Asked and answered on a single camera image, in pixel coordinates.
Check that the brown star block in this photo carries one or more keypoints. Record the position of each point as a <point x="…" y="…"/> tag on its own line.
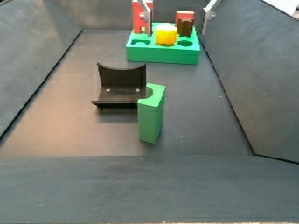
<point x="184" y="26"/>

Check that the black curved holder stand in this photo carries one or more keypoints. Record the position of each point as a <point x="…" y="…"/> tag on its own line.
<point x="122" y="85"/>

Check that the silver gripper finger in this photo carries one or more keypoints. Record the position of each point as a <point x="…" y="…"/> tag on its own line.
<point x="208" y="14"/>
<point x="146" y="15"/>

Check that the tall red bridge block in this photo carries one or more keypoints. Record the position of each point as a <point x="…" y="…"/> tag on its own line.
<point x="139" y="23"/>

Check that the green shape sorter board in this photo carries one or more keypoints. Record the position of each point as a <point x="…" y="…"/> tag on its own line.
<point x="142" y="49"/>

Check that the yellow pentagon block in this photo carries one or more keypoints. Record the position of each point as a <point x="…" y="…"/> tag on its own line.
<point x="166" y="33"/>

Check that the green arch block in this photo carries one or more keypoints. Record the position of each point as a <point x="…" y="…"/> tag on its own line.
<point x="151" y="113"/>

